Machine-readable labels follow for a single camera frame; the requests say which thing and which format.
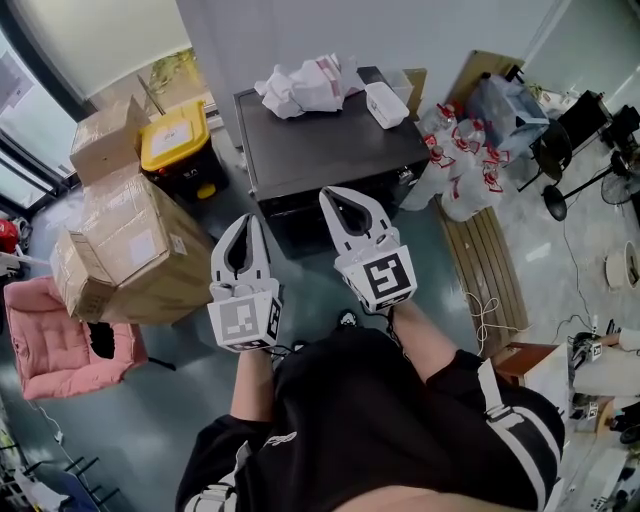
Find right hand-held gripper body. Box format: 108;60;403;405
333;228;419;316

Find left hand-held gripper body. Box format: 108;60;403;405
207;278;286;355

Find person's left forearm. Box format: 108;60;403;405
228;349;277;424

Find person's right forearm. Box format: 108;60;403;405
387;299;457;386

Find large cardboard box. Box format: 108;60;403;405
79;169;215;326

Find white plastic bags cluster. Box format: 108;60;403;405
399;102;511;222

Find wooden slatted ramp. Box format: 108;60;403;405
434;197;531;359

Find white lidded plastic box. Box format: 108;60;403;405
364;82;409;130

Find translucent plastic bin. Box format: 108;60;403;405
382;68;417;109

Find yellow-lidded black bin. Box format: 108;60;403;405
138;99;231;202

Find small long cardboard box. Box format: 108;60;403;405
49;227;121;324

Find person's black shirt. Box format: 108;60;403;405
174;327;566;512

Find crumpled white plastic bag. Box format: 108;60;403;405
253;52;366;120

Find tape-wrapped cardboard box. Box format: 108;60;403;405
68;94;151;186

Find blue-tinted plastic bag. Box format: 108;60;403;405
467;74;551;151

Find white-topped brown desk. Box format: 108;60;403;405
492;341;574;416

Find black floor fan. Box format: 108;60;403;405
542;162;640;222

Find flat cardboard sheet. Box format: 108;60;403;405
452;48;525;119

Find black round-back chair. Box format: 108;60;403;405
517;117;575;194

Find pink cushion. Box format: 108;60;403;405
3;275;150;401

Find red bag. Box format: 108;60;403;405
0;217;22;251

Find black cabinet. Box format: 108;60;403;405
556;89;615;152

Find black-framed glass window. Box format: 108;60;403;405
0;0;96;211

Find round white coffee table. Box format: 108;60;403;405
604;239;640;294

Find blue chair black legs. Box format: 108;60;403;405
0;454;121;512

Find black office chair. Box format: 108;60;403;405
607;103;640;151

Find thin white charger cable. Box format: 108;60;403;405
32;399;66;445

